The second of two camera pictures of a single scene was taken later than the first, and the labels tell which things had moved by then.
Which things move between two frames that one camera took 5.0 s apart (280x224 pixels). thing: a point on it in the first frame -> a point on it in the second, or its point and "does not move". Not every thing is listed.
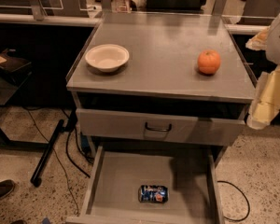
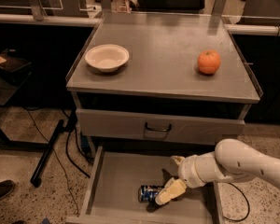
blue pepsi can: x=153 y=193 does not move
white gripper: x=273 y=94 -> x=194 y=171
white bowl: x=107 y=57 does not move
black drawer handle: x=157 y=129 does not move
